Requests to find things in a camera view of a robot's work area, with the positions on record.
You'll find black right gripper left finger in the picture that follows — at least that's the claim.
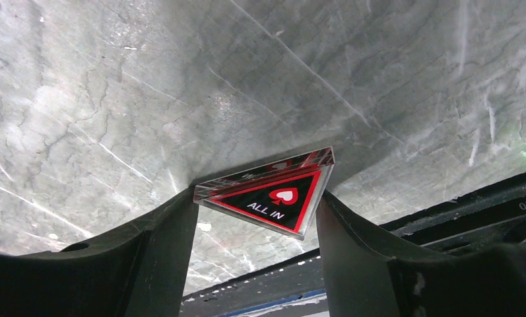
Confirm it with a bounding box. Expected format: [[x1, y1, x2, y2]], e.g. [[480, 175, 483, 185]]
[[0, 188, 199, 316]]

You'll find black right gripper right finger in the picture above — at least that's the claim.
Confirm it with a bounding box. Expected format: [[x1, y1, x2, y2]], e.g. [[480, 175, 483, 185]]
[[316, 192, 526, 316]]

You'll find red triangle token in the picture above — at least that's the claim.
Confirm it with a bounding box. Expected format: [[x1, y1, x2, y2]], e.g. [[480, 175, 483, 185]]
[[193, 147, 335, 240]]

